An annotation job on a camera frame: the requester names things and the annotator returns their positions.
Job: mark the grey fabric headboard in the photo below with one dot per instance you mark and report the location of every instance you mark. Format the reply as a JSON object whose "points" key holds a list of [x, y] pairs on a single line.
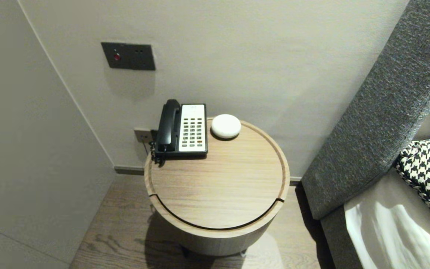
{"points": [[386, 112]]}

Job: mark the beige wall socket plate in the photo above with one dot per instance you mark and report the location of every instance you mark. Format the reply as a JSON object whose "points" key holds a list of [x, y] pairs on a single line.
{"points": [[142, 135]]}

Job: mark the black telephone handset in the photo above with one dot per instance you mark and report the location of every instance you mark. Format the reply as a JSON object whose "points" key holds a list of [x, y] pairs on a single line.
{"points": [[168, 124]]}

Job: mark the curved wooden table drawer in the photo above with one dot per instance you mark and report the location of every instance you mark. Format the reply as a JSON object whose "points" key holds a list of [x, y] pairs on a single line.
{"points": [[218, 243]]}

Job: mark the black white desk telephone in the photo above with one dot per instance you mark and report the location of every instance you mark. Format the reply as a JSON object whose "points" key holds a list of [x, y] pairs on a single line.
{"points": [[194, 127]]}

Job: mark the white bed sheet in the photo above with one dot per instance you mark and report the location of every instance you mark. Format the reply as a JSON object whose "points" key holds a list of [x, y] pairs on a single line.
{"points": [[386, 239]]}

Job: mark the round wooden side table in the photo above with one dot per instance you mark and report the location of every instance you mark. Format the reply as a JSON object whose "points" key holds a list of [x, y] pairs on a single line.
{"points": [[218, 179]]}

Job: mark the dark wall switch panel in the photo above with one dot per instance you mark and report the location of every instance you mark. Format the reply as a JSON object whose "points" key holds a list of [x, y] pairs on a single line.
{"points": [[133, 56]]}

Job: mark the grey fabric bed base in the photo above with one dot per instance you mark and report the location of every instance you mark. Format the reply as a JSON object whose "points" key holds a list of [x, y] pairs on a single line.
{"points": [[336, 246]]}

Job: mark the white pebble-shaped device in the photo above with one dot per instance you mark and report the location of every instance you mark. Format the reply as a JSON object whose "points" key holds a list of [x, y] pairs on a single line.
{"points": [[226, 127]]}

